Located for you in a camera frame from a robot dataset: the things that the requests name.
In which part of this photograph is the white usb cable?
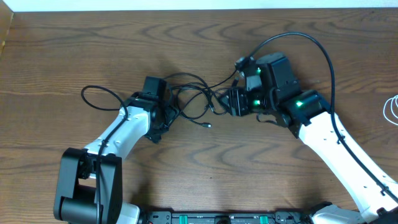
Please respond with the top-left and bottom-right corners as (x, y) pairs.
(382, 95), (398, 126)

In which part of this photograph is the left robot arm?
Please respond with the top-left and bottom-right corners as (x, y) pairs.
(53, 77), (177, 223)

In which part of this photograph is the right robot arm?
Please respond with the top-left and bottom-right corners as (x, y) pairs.
(220, 53), (397, 223)

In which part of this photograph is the white back board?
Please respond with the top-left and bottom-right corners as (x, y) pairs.
(4, 0), (397, 12)

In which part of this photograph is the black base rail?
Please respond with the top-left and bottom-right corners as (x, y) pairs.
(139, 202), (364, 224)

